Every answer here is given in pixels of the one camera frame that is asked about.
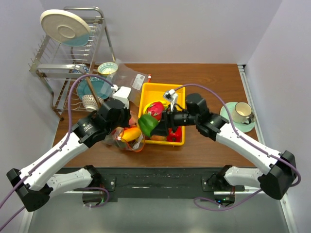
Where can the orange peach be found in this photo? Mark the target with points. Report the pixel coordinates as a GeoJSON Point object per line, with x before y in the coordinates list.
{"type": "Point", "coordinates": [158, 138]}

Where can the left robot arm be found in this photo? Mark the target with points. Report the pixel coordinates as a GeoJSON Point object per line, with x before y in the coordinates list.
{"type": "Point", "coordinates": [38, 182]}

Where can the yellow lemon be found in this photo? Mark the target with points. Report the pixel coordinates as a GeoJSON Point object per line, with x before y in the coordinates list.
{"type": "Point", "coordinates": [131, 134]}

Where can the teal scalloped plate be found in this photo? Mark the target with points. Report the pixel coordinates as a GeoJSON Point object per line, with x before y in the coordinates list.
{"type": "Point", "coordinates": [101, 85]}

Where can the clear bag with label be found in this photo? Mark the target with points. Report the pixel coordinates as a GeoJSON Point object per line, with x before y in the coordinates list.
{"type": "Point", "coordinates": [128, 77]}

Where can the green saucer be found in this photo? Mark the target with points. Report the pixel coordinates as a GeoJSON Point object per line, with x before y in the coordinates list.
{"type": "Point", "coordinates": [226, 113]}

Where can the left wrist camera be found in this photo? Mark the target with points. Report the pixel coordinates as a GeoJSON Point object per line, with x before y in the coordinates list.
{"type": "Point", "coordinates": [123, 94]}

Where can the metal dish rack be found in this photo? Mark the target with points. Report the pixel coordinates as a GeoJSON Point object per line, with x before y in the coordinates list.
{"type": "Point", "coordinates": [53, 62]}

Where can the red dragon fruit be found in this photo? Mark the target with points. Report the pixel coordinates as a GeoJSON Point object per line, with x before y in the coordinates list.
{"type": "Point", "coordinates": [155, 110]}

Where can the blue patterned bowl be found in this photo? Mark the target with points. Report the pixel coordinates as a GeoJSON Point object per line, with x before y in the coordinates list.
{"type": "Point", "coordinates": [81, 70]}

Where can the teal striped small bowl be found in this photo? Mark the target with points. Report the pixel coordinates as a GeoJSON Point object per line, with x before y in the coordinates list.
{"type": "Point", "coordinates": [107, 68]}

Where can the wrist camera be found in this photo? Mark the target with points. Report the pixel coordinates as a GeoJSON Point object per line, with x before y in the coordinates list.
{"type": "Point", "coordinates": [172, 97]}
{"type": "Point", "coordinates": [123, 94]}

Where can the green bell pepper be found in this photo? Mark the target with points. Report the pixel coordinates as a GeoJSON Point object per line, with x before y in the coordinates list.
{"type": "Point", "coordinates": [147, 123]}

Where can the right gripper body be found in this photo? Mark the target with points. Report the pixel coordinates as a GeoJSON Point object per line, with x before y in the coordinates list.
{"type": "Point", "coordinates": [180, 118]}

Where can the yellow plastic tray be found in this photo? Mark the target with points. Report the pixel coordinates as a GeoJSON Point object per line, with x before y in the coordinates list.
{"type": "Point", "coordinates": [154, 92]}

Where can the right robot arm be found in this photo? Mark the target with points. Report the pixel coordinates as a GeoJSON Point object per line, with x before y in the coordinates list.
{"type": "Point", "coordinates": [274, 172]}

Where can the red bell pepper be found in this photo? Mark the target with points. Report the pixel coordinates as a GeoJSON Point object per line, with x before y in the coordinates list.
{"type": "Point", "coordinates": [175, 136]}

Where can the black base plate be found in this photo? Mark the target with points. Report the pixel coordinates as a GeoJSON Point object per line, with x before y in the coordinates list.
{"type": "Point", "coordinates": [160, 182]}

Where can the cream mug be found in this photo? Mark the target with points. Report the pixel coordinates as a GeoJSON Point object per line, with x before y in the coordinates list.
{"type": "Point", "coordinates": [243, 113]}

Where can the beige and teal plate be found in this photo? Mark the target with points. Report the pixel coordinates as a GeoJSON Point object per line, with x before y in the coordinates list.
{"type": "Point", "coordinates": [65, 27]}

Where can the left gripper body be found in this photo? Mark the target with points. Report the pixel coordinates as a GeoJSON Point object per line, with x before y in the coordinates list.
{"type": "Point", "coordinates": [123, 122]}

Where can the pink peach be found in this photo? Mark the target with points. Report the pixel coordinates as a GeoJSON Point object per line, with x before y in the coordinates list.
{"type": "Point", "coordinates": [133, 121]}

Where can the orange zip top bag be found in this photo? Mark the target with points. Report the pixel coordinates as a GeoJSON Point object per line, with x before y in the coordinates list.
{"type": "Point", "coordinates": [116, 135]}

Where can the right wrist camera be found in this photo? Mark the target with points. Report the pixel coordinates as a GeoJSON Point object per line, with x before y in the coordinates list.
{"type": "Point", "coordinates": [172, 97]}

